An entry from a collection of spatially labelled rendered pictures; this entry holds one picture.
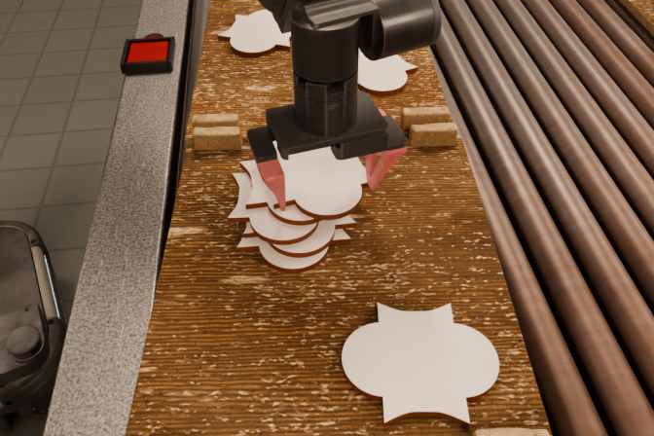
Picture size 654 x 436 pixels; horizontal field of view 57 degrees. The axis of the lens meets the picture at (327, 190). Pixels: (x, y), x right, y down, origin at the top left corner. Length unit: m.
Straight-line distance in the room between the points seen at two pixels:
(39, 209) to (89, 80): 0.76
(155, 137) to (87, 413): 0.38
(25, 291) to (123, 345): 1.03
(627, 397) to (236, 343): 0.35
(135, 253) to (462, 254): 0.35
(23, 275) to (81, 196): 0.59
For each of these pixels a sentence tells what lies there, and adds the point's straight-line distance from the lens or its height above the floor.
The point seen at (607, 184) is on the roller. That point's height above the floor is 0.92.
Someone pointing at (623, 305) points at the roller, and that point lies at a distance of 0.69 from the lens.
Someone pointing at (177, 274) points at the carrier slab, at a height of 0.94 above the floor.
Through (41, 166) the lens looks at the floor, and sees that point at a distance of 2.38.
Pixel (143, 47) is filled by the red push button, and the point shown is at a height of 0.93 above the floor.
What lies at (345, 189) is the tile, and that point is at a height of 0.98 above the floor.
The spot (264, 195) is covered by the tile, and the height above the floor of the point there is 0.97.
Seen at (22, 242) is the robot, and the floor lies 0.24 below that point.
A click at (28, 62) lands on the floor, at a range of 3.00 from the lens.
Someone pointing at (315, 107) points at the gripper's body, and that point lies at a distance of 0.53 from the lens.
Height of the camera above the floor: 1.42
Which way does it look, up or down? 44 degrees down
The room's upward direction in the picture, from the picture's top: straight up
